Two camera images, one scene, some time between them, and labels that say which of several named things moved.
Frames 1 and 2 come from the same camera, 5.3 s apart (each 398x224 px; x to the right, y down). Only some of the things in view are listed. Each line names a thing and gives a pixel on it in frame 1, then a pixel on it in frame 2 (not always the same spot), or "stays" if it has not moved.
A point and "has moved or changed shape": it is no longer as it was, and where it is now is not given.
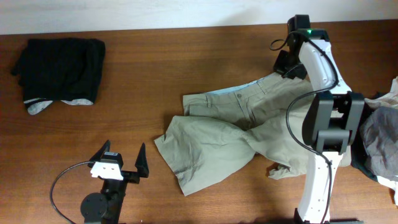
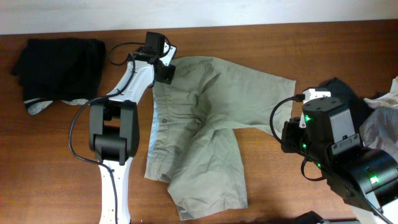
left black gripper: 129,176 → 166,73
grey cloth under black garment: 37,107 stays
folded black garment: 60,69 stays
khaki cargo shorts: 221,130 has moved or changed shape
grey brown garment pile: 380,139 stays
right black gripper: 285,66 → 290,137
